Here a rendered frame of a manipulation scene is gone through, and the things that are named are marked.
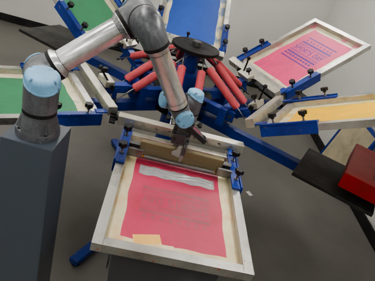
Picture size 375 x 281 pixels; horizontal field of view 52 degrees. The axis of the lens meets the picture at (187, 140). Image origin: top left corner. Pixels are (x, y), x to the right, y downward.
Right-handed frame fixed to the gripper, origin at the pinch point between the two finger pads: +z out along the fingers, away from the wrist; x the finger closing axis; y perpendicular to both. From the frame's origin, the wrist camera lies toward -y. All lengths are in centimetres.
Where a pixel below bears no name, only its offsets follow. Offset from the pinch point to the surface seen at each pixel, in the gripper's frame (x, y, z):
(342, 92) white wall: -268, -200, 28
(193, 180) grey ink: 8.5, -8.0, 5.5
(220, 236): 41.3, -19.1, 5.9
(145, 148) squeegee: 1.2, 17.3, -1.5
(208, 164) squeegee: 1.2, -13.5, -0.8
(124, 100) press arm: -63, 35, 9
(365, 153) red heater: -37, -109, -9
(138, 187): 22.0, 17.0, 6.0
